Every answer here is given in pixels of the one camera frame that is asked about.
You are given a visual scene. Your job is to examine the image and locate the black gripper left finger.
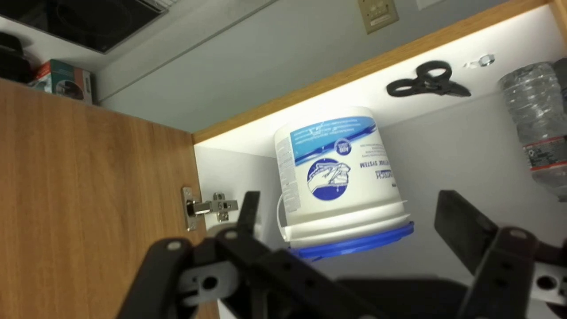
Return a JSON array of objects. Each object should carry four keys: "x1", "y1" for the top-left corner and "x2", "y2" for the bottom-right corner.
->
[{"x1": 117, "y1": 189, "x2": 379, "y2": 319}]

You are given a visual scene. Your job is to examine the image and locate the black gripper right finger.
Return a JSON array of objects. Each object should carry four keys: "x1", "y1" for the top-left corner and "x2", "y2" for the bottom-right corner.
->
[{"x1": 434, "y1": 187, "x2": 567, "y2": 319}]

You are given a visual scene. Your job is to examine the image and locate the wooden cabinet door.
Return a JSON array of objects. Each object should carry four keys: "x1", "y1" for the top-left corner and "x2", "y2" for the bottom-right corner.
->
[{"x1": 0, "y1": 77, "x2": 200, "y2": 319}]

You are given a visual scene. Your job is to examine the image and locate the metal door hinge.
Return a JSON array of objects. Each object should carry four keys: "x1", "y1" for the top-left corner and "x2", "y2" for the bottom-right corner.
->
[{"x1": 181, "y1": 186, "x2": 239, "y2": 232}]

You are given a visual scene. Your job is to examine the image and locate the clear plastic bottle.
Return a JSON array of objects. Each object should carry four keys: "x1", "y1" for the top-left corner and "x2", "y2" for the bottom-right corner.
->
[{"x1": 496, "y1": 58, "x2": 567, "y2": 200}]

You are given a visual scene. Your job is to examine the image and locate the white blue wipes tub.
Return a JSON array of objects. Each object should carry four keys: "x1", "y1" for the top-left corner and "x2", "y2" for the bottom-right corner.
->
[{"x1": 273, "y1": 104, "x2": 414, "y2": 262}]

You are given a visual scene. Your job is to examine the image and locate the black scissors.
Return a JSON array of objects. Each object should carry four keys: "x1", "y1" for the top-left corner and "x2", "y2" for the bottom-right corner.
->
[{"x1": 384, "y1": 60, "x2": 473, "y2": 99}]

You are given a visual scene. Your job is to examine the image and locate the green and white box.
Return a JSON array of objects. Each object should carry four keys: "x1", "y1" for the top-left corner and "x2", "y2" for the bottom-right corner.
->
[{"x1": 28, "y1": 58, "x2": 96, "y2": 102}]

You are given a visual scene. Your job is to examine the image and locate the black cooktop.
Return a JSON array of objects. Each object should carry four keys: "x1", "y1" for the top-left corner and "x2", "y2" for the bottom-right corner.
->
[{"x1": 0, "y1": 0, "x2": 173, "y2": 54}]

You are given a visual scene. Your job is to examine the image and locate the wooden wall cabinet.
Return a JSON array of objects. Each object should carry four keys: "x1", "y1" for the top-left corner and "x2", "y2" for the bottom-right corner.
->
[{"x1": 193, "y1": 0, "x2": 567, "y2": 319}]

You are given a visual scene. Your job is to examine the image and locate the small metal ring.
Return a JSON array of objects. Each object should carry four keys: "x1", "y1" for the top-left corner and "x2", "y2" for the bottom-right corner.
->
[{"x1": 462, "y1": 53, "x2": 496, "y2": 69}]

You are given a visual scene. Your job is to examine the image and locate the beige wall switch plate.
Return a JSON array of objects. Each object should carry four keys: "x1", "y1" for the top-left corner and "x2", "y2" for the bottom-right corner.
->
[{"x1": 356, "y1": 0, "x2": 400, "y2": 35}]

